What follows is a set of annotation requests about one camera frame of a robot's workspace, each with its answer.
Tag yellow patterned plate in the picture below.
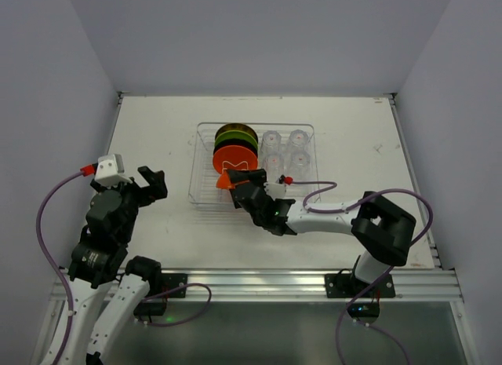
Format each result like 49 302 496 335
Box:
215 122 257 139

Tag orange plate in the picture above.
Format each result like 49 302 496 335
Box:
213 145 258 174

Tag clear glass back left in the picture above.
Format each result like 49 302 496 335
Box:
260 130 282 157

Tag clear glass front right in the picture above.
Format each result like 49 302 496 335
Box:
286 150 311 181

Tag clear glass back right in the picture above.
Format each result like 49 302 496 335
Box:
286 130 310 154

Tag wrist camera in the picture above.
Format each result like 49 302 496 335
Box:
264 175 293 199
94 154 129 187

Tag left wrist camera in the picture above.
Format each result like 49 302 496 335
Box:
94 154 129 187

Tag clear glass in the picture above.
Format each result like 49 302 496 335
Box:
260 130 282 157
286 130 310 154
262 152 285 183
286 150 311 181

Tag clear glass front left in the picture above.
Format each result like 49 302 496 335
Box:
262 152 285 183

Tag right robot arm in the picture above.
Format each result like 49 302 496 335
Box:
216 169 417 285

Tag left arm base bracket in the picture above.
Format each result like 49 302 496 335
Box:
133 273 188 322

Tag aluminium mounting rail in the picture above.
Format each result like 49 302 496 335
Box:
50 267 464 303

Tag green plate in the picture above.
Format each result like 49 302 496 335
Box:
215 130 258 148

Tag clear plastic dish rack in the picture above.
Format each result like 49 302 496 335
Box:
188 122 318 215

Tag orange bowl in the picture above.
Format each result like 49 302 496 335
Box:
216 173 235 190

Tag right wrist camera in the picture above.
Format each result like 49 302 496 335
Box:
264 175 293 199

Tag black plate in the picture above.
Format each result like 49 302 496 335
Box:
213 138 258 155

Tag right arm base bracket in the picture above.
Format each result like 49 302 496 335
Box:
324 268 396 324

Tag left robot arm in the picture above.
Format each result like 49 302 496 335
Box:
35 161 168 364

